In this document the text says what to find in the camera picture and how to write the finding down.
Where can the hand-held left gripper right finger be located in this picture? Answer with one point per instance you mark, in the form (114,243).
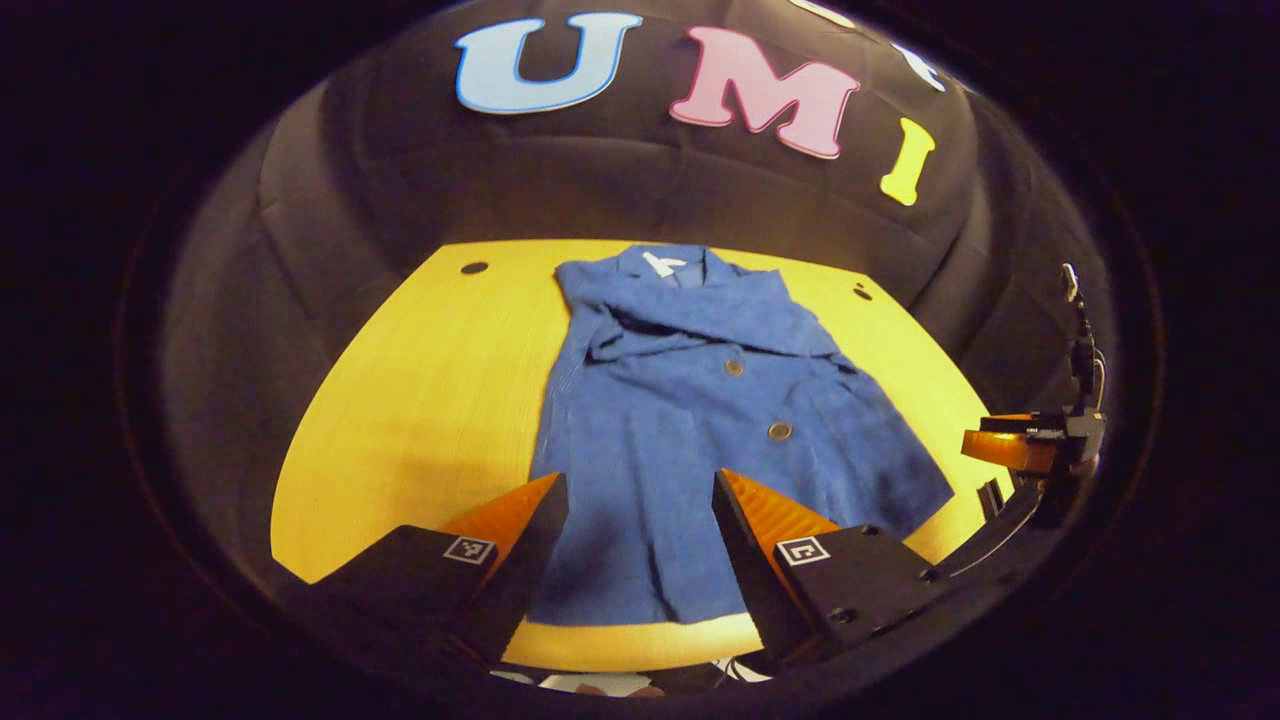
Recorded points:
(752,570)

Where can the blue button-up jacket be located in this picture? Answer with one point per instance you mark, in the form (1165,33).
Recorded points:
(680,450)

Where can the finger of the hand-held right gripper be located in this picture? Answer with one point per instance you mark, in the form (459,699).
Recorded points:
(1030,421)
(1010,450)

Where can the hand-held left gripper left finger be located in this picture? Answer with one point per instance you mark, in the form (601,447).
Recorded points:
(528,570)

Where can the small black block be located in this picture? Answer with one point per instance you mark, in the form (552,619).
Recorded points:
(991,498)

